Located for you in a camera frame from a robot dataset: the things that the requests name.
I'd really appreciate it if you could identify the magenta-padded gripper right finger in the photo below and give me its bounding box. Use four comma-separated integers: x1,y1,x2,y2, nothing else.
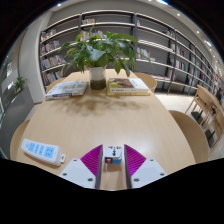
123,143,168,190

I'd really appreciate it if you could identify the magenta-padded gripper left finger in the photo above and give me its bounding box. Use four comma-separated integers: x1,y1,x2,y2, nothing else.
58,143,104,191

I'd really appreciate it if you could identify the white and blue charger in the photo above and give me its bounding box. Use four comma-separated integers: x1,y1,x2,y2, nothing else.
104,144,124,166

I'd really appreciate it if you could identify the white power strip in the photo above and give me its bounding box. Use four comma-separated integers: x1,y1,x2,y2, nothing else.
20,137,67,167

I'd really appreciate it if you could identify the light wooden round-back chair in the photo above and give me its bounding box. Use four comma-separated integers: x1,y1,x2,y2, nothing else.
133,71,158,94
167,109,211,165

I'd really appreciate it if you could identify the open magazine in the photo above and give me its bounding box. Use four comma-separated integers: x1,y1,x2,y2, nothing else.
44,79,90,102

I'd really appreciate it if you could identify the yellow hardcover book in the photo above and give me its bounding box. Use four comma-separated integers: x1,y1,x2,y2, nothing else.
106,77,151,97

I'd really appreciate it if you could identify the small potted background plant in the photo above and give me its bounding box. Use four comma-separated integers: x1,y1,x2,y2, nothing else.
12,75,30,95

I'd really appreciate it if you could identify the large potted green plant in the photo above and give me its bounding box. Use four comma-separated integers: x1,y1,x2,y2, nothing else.
57,22,152,91

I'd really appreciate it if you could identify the grey bookshelf unit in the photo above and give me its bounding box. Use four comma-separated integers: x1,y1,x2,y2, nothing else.
38,9,224,96

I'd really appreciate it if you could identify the ceiling lights group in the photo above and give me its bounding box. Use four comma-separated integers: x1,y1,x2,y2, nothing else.
154,0,223,78

